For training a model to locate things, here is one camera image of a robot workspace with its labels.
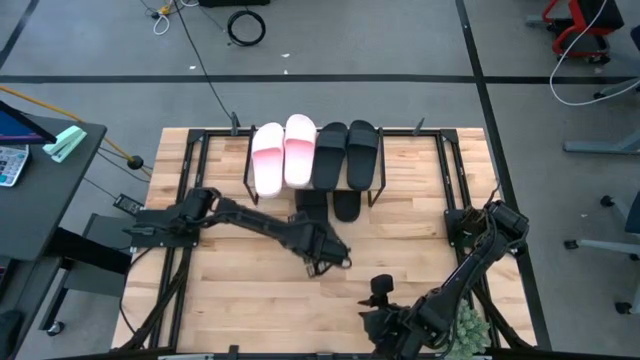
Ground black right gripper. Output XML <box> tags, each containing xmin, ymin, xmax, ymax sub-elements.
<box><xmin>360</xmin><ymin>307</ymin><xmax>426</xmax><ymax>360</ymax></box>

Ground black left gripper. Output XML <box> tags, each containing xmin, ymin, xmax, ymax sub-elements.
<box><xmin>287</xmin><ymin>212</ymin><xmax>353</xmax><ymax>279</ymax></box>

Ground black rubber slide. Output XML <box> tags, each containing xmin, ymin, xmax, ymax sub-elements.
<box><xmin>311</xmin><ymin>121</ymin><xmax>349</xmax><ymax>193</ymax></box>
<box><xmin>293</xmin><ymin>188</ymin><xmax>330</xmax><ymax>224</ymax></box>
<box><xmin>332</xmin><ymin>189</ymin><xmax>363</xmax><ymax>224</ymax></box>
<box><xmin>345</xmin><ymin>119</ymin><xmax>380</xmax><ymax>192</ymax></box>

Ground pink rubber slide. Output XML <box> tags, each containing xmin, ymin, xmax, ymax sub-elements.
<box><xmin>283</xmin><ymin>113</ymin><xmax>318</xmax><ymax>190</ymax></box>
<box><xmin>250</xmin><ymin>121</ymin><xmax>286</xmax><ymax>199</ymax></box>

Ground wooden shelf black metal legs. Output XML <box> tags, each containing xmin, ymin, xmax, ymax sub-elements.
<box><xmin>242</xmin><ymin>124</ymin><xmax>387</xmax><ymax>208</ymax></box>

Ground pale green artificial plant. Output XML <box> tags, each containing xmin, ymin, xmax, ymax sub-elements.
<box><xmin>444</xmin><ymin>298</ymin><xmax>493</xmax><ymax>360</ymax></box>

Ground black power adapter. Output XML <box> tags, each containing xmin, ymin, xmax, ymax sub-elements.
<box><xmin>113</xmin><ymin>193</ymin><xmax>146</xmax><ymax>216</ymax></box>

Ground grey desk base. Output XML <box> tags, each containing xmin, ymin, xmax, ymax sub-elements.
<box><xmin>37</xmin><ymin>212</ymin><xmax>134</xmax><ymax>336</ymax></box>

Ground grey desk foot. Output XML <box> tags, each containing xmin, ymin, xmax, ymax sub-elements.
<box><xmin>562</xmin><ymin>128</ymin><xmax>640</xmax><ymax>155</ymax></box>

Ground mint green stapler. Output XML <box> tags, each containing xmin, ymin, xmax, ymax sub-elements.
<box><xmin>42</xmin><ymin>124</ymin><xmax>89</xmax><ymax>164</ymax></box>

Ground black desk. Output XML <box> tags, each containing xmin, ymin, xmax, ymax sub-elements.
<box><xmin>0</xmin><ymin>113</ymin><xmax>109</xmax><ymax>261</ymax></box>

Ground grey calculator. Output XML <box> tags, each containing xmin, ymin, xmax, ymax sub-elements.
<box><xmin>0</xmin><ymin>143</ymin><xmax>31</xmax><ymax>189</ymax></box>

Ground black monitor blue screen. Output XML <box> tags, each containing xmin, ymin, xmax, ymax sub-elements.
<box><xmin>0</xmin><ymin>99</ymin><xmax>58</xmax><ymax>147</ymax></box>

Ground red and black chair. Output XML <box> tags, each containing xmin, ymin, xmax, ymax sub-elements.
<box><xmin>524</xmin><ymin>0</ymin><xmax>626</xmax><ymax>65</ymax></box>

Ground black table-level camera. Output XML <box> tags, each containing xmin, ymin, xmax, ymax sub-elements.
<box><xmin>357</xmin><ymin>273</ymin><xmax>397</xmax><ymax>310</ymax></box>

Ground black aluminium rig frame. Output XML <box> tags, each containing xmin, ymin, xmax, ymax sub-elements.
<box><xmin>112</xmin><ymin>117</ymin><xmax>539</xmax><ymax>360</ymax></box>

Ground coiled black cable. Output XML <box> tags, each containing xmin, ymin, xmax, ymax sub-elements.
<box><xmin>227</xmin><ymin>9</ymin><xmax>267</xmax><ymax>48</ymax></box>

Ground yellow floor cable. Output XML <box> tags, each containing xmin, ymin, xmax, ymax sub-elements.
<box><xmin>0</xmin><ymin>84</ymin><xmax>154</xmax><ymax>177</ymax></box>

